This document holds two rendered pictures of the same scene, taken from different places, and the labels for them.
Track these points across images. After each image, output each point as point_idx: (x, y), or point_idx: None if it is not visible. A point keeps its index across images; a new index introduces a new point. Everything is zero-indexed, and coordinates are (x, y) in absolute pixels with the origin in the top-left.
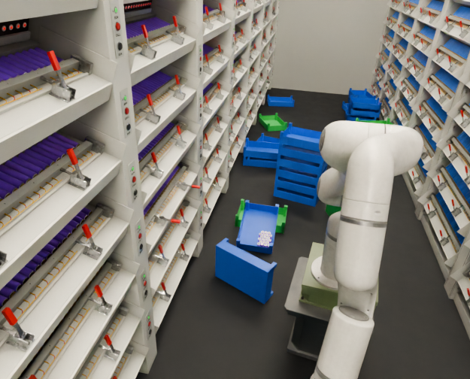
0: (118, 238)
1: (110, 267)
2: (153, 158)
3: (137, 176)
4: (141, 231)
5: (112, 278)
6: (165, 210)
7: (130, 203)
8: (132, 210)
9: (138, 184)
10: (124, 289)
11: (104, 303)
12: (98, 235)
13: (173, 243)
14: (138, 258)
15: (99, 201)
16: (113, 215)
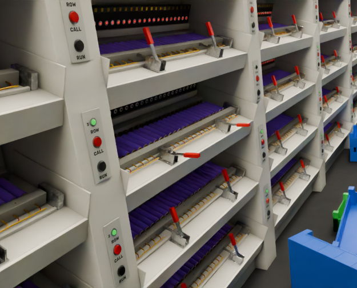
0: (25, 110)
1: (40, 196)
2: (145, 36)
3: (88, 22)
4: (103, 136)
5: (38, 215)
6: (183, 150)
7: (65, 60)
8: (63, 68)
9: (91, 39)
10: (53, 235)
11: None
12: None
13: (206, 218)
14: (96, 188)
15: (20, 62)
16: (40, 88)
